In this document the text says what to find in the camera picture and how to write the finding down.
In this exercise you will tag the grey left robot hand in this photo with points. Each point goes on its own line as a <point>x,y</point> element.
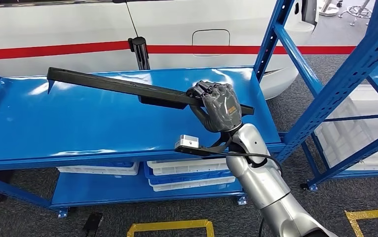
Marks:
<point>92,225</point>

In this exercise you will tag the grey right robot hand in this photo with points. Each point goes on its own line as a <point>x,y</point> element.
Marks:
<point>221,108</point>

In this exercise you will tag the long black plastic part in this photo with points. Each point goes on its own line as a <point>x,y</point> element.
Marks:
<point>110,84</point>

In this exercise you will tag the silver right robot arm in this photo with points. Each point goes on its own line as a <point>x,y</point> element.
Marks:
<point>261,183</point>

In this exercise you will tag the white plastic crate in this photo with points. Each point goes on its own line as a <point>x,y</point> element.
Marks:
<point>349,137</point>
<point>185,166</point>
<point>97,170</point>
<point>192,185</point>

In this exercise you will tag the red barrier belt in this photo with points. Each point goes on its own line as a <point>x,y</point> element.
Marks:
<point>241,49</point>
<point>45,51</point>

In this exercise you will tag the yellow floor tape square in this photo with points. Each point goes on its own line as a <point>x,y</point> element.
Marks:
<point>372,214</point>
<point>169,225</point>

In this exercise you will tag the white round stand base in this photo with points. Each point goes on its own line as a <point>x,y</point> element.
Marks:
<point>328,9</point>

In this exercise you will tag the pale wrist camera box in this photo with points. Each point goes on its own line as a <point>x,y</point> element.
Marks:
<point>187,141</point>

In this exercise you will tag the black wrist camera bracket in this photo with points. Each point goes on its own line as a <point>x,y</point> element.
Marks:
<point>195,151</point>

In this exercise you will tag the black stanchion post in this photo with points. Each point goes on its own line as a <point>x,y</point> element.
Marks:
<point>140,54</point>

